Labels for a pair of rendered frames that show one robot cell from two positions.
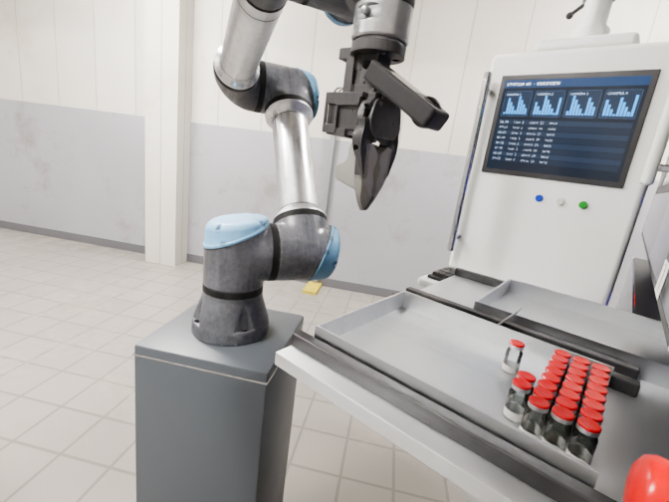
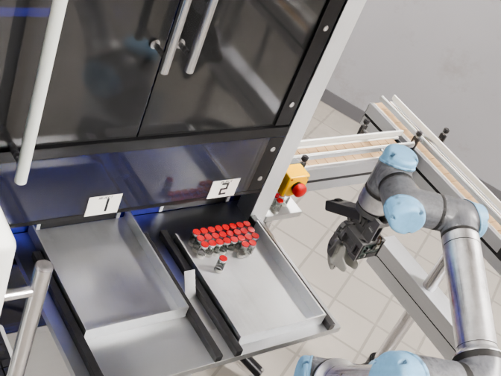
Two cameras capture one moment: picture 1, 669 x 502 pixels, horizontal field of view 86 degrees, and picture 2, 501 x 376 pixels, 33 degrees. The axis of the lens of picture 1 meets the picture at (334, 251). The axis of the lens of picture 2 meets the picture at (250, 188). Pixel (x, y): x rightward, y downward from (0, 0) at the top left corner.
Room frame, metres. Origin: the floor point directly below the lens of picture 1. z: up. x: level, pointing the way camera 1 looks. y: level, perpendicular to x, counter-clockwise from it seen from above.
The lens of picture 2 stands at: (2.05, -0.13, 2.31)
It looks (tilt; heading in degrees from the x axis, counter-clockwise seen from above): 36 degrees down; 186
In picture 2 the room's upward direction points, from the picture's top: 24 degrees clockwise
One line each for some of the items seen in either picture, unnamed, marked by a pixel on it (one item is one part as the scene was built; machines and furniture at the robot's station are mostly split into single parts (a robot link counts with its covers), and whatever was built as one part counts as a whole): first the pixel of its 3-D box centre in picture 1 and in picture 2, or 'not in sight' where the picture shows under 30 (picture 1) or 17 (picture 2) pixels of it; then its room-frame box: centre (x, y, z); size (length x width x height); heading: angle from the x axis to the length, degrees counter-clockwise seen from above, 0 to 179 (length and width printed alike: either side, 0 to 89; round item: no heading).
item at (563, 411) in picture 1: (568, 398); (224, 239); (0.39, -0.30, 0.90); 0.18 x 0.02 x 0.05; 142
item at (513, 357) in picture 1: (513, 357); (220, 264); (0.48, -0.28, 0.90); 0.02 x 0.02 x 0.04
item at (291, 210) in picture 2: not in sight; (271, 200); (0.09, -0.26, 0.87); 0.14 x 0.13 x 0.02; 52
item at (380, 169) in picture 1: (364, 176); (338, 261); (0.54, -0.03, 1.13); 0.06 x 0.03 x 0.09; 52
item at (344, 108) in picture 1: (366, 96); (363, 228); (0.53, -0.02, 1.24); 0.09 x 0.08 x 0.12; 52
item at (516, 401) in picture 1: (517, 399); (250, 248); (0.37, -0.23, 0.90); 0.02 x 0.02 x 0.05
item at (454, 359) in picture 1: (461, 357); (247, 278); (0.47, -0.20, 0.90); 0.34 x 0.26 x 0.04; 52
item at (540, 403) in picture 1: (548, 389); (227, 245); (0.40, -0.29, 0.90); 0.18 x 0.02 x 0.05; 142
